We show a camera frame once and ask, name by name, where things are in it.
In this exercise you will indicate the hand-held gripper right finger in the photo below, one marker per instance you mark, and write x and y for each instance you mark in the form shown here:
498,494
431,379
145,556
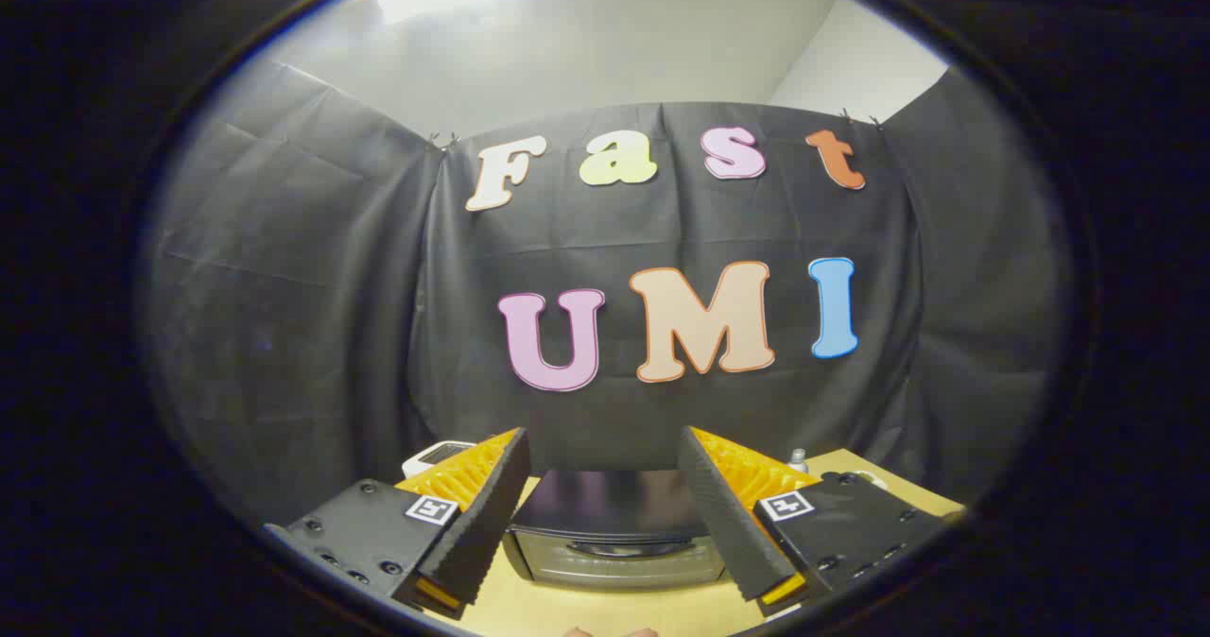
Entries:
723,524

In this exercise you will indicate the black toaster oven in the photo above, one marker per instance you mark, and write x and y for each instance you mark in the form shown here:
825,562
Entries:
614,533

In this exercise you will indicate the white pop-up toaster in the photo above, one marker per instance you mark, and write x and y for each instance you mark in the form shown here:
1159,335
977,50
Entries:
440,453

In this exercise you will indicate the pink label drink bottle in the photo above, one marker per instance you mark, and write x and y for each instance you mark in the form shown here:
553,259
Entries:
799,462

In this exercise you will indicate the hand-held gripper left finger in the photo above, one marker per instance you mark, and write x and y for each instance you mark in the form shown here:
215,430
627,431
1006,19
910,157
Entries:
487,524

